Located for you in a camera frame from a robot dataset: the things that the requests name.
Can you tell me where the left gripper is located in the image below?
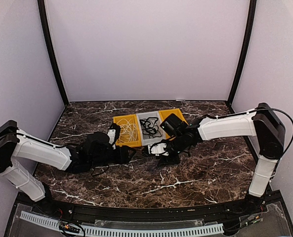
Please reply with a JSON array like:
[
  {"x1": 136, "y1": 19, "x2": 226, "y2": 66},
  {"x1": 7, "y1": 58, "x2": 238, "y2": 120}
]
[{"x1": 89, "y1": 145, "x2": 136, "y2": 169}]

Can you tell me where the yellow bin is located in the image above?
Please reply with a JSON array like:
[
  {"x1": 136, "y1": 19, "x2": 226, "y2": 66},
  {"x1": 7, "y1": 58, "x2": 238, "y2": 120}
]
[
  {"x1": 113, "y1": 114, "x2": 142, "y2": 148},
  {"x1": 159, "y1": 109, "x2": 187, "y2": 122}
]

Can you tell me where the thick white cable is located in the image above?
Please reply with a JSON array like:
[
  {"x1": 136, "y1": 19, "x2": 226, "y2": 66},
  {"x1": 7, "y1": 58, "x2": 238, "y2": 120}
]
[{"x1": 117, "y1": 125, "x2": 139, "y2": 144}]

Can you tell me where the black thin cable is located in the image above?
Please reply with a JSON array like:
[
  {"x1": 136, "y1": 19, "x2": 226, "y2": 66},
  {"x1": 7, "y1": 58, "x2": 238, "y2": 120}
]
[{"x1": 143, "y1": 128, "x2": 165, "y2": 141}]

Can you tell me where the white bin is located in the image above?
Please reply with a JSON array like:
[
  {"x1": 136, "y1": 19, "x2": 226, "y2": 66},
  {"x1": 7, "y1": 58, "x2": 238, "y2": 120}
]
[{"x1": 136, "y1": 111, "x2": 166, "y2": 146}]

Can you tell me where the thick black cable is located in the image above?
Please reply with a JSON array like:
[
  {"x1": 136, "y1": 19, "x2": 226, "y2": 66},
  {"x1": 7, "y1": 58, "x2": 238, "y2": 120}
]
[{"x1": 139, "y1": 117, "x2": 161, "y2": 136}]

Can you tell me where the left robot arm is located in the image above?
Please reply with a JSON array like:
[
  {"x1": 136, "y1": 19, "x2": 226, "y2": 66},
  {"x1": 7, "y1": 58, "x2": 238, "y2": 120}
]
[{"x1": 0, "y1": 120, "x2": 136, "y2": 215}]

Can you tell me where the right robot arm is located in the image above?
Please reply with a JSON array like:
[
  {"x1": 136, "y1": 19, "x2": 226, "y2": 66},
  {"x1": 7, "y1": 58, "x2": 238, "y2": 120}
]
[{"x1": 148, "y1": 103, "x2": 290, "y2": 214}]

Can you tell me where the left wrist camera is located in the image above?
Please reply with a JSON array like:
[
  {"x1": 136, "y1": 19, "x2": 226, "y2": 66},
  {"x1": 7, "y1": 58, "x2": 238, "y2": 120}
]
[{"x1": 107, "y1": 123, "x2": 121, "y2": 150}]

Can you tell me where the white slotted cable duct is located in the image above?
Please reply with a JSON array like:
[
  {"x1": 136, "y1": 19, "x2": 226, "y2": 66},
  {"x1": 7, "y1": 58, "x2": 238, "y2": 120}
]
[{"x1": 20, "y1": 211, "x2": 224, "y2": 237}]

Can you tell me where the black front rail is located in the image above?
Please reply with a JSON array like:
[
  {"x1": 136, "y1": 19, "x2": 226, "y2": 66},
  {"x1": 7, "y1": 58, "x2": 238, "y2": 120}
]
[{"x1": 15, "y1": 191, "x2": 268, "y2": 223}]

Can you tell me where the left black frame post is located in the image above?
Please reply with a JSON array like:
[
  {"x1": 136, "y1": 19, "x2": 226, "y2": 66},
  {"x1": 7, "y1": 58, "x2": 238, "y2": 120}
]
[{"x1": 37, "y1": 0, "x2": 69, "y2": 107}]

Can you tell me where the black frame post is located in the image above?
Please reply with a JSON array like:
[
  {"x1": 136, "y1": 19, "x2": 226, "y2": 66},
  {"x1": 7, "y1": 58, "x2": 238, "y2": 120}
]
[
  {"x1": 226, "y1": 0, "x2": 257, "y2": 108},
  {"x1": 37, "y1": 0, "x2": 69, "y2": 107}
]

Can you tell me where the right black frame post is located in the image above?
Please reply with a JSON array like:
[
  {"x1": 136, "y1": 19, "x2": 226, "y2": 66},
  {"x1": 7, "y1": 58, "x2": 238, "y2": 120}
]
[{"x1": 226, "y1": 0, "x2": 257, "y2": 108}]

